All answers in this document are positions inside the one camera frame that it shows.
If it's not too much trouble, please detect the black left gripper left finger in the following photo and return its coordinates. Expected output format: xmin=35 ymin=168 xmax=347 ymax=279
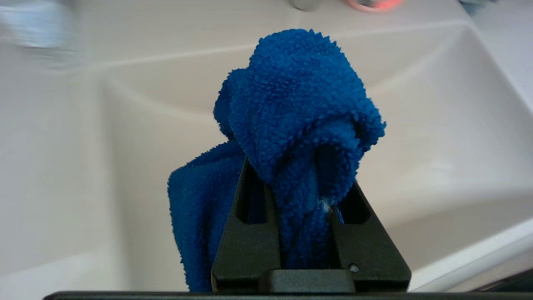
xmin=211 ymin=160 xmax=284 ymax=292

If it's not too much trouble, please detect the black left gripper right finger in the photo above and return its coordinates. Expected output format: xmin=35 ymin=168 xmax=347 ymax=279
xmin=329 ymin=181 xmax=411 ymax=292

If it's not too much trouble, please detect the blue terry cloth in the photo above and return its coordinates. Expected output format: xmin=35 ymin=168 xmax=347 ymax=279
xmin=167 ymin=28 xmax=386 ymax=292

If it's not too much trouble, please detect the beige moulded sink basin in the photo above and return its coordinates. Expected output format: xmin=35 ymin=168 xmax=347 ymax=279
xmin=0 ymin=0 xmax=533 ymax=292

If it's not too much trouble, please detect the small clear water bottle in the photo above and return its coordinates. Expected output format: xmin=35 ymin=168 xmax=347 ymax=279
xmin=0 ymin=0 xmax=80 ymax=72

